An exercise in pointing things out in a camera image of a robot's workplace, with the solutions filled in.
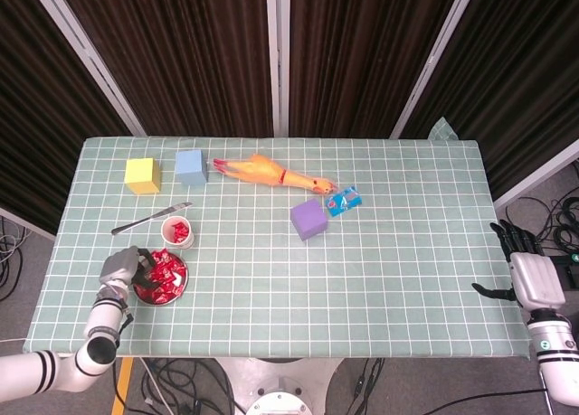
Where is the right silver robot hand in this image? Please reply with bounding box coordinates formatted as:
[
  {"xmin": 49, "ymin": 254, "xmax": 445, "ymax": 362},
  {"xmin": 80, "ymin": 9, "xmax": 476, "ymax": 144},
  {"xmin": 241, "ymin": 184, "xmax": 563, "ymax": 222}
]
[{"xmin": 471, "ymin": 220, "xmax": 567, "ymax": 310}]

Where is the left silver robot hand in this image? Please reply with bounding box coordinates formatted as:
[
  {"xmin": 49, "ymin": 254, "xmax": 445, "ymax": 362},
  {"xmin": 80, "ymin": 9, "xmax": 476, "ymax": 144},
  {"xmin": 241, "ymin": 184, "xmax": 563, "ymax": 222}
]
[{"xmin": 99, "ymin": 245, "xmax": 159, "ymax": 294}]

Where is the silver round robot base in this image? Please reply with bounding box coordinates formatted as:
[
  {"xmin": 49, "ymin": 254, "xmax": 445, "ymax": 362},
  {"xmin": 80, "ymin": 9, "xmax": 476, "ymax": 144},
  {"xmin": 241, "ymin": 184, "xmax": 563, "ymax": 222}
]
[{"xmin": 216, "ymin": 358, "xmax": 345, "ymax": 415}]

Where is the white paper cup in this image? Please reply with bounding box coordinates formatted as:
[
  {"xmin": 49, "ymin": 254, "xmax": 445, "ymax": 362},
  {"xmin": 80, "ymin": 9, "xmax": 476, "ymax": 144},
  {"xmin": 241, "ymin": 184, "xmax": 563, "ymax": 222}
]
[{"xmin": 160, "ymin": 215, "xmax": 195, "ymax": 251}]

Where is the black box with green light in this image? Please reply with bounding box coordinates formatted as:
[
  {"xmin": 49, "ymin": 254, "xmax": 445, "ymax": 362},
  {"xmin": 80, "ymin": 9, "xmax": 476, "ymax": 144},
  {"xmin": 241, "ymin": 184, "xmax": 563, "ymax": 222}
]
[{"xmin": 555, "ymin": 250, "xmax": 579, "ymax": 294}]

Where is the metal bowl of red candies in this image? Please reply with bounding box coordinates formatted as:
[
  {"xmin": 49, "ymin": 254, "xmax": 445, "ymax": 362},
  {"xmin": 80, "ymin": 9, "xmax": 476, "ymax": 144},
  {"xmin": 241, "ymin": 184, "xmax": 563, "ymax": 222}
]
[{"xmin": 132, "ymin": 248, "xmax": 191, "ymax": 307}]

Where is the silver table knife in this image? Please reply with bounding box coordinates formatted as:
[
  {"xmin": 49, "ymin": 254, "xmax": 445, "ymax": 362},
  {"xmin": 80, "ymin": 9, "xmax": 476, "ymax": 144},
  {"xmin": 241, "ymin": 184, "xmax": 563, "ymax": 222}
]
[{"xmin": 110, "ymin": 202, "xmax": 194, "ymax": 236}]

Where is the yellow foam cube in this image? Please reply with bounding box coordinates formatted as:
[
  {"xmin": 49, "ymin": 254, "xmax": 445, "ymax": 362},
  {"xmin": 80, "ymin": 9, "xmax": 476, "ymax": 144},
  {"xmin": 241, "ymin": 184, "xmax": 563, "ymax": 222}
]
[{"xmin": 124, "ymin": 157, "xmax": 162, "ymax": 196}]

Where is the yellow floor tape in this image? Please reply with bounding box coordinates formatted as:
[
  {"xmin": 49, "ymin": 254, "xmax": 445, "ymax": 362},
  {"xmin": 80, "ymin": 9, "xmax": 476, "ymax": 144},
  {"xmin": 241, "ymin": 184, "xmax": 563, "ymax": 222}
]
[{"xmin": 110, "ymin": 357, "xmax": 136, "ymax": 415}]

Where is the light blue foam cube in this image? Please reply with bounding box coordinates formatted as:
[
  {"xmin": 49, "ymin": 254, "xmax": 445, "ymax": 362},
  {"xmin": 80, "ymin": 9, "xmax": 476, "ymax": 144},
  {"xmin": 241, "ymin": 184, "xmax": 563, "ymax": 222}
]
[{"xmin": 174, "ymin": 149, "xmax": 210, "ymax": 188}]

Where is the dark brown partition panel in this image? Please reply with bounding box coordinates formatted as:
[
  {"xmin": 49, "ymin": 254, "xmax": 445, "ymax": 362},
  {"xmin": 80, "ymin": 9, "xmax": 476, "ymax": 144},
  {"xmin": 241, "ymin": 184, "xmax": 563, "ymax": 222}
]
[
  {"xmin": 289, "ymin": 0, "xmax": 465, "ymax": 139},
  {"xmin": 53, "ymin": 0, "xmax": 275, "ymax": 138},
  {"xmin": 400, "ymin": 0, "xmax": 579, "ymax": 199},
  {"xmin": 0, "ymin": 0, "xmax": 132, "ymax": 235}
]

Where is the orange rubber chicken toy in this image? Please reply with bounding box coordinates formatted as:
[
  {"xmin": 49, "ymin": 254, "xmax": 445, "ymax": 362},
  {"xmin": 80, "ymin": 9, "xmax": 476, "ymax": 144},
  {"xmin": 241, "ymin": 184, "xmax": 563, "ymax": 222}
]
[{"xmin": 212, "ymin": 153, "xmax": 339, "ymax": 196}]

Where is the purple foam cube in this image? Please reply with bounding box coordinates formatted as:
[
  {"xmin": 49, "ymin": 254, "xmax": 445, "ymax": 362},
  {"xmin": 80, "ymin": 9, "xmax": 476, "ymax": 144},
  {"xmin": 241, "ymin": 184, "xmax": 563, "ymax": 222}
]
[{"xmin": 289, "ymin": 197, "xmax": 329, "ymax": 242}]

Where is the green checked tablecloth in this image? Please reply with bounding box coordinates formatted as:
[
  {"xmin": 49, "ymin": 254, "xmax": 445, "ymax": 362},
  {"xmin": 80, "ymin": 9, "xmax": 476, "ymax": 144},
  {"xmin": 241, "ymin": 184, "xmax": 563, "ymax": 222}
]
[{"xmin": 23, "ymin": 116, "xmax": 533, "ymax": 361}]

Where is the blue snack packet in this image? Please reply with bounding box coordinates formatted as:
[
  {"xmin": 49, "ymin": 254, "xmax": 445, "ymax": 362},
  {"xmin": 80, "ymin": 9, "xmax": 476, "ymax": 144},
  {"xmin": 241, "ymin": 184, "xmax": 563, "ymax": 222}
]
[{"xmin": 324, "ymin": 184, "xmax": 363, "ymax": 219}]

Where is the black floor cable bundle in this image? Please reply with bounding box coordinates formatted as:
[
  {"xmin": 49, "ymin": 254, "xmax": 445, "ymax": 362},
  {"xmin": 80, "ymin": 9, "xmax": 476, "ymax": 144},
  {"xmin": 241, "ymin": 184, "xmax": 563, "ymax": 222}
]
[
  {"xmin": 501, "ymin": 159, "xmax": 579, "ymax": 256},
  {"xmin": 110, "ymin": 355, "xmax": 248, "ymax": 415}
]

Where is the white partition base rail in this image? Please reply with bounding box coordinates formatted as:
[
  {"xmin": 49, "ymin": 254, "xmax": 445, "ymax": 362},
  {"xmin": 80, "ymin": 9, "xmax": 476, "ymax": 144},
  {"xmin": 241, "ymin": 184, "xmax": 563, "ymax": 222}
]
[
  {"xmin": 492, "ymin": 137, "xmax": 579, "ymax": 211},
  {"xmin": 0, "ymin": 205, "xmax": 58, "ymax": 242}
]

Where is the grey floor cable bundle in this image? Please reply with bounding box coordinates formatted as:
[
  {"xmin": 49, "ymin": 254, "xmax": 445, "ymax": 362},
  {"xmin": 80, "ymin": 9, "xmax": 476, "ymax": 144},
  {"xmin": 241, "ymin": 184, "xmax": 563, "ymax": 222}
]
[{"xmin": 0, "ymin": 215, "xmax": 31, "ymax": 303}]

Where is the long black cable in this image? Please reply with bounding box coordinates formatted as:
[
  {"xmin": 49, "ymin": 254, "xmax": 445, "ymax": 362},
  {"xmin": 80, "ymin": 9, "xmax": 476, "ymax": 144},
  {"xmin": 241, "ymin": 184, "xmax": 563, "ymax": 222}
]
[{"xmin": 422, "ymin": 390, "xmax": 555, "ymax": 415}]

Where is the black cable with inline plug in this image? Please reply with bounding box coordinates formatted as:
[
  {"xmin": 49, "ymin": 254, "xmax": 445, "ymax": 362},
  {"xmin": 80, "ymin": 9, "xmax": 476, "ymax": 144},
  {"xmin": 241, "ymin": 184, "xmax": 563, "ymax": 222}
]
[{"xmin": 343, "ymin": 358, "xmax": 385, "ymax": 415}]

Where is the white partition frame post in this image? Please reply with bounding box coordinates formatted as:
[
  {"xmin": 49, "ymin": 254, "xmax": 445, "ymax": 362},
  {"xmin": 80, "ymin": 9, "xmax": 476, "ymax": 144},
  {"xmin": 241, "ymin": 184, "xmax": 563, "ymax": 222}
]
[
  {"xmin": 25, "ymin": 0, "xmax": 148, "ymax": 138},
  {"xmin": 265, "ymin": 0, "xmax": 290, "ymax": 138},
  {"xmin": 389, "ymin": 0, "xmax": 481, "ymax": 139}
]

